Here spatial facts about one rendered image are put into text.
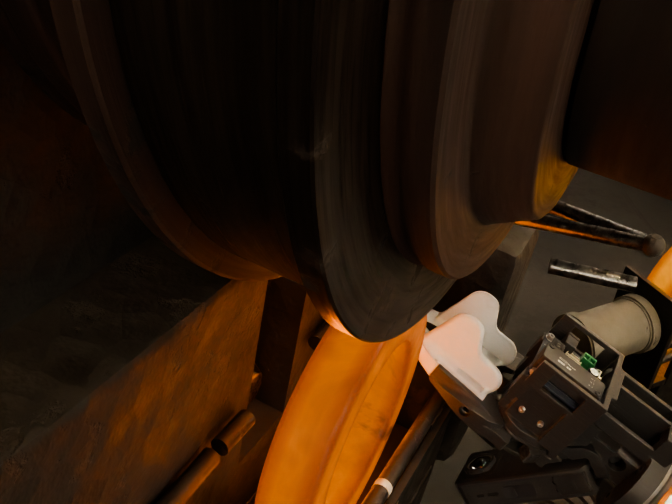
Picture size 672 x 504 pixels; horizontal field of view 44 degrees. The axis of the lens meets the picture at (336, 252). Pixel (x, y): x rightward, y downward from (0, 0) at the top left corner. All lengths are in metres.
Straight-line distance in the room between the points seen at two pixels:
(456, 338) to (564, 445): 0.10
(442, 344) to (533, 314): 1.50
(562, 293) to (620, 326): 1.40
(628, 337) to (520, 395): 0.27
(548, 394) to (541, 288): 1.63
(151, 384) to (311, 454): 0.10
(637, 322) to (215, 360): 0.50
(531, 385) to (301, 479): 0.20
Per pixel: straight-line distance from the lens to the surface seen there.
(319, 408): 0.45
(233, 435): 0.50
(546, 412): 0.60
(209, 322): 0.42
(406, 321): 0.37
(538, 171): 0.28
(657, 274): 0.87
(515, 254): 0.67
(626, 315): 0.84
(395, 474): 0.57
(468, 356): 0.60
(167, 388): 0.42
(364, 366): 0.45
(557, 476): 0.64
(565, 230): 0.52
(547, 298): 2.18
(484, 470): 0.67
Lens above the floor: 1.12
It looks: 32 degrees down
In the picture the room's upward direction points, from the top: 12 degrees clockwise
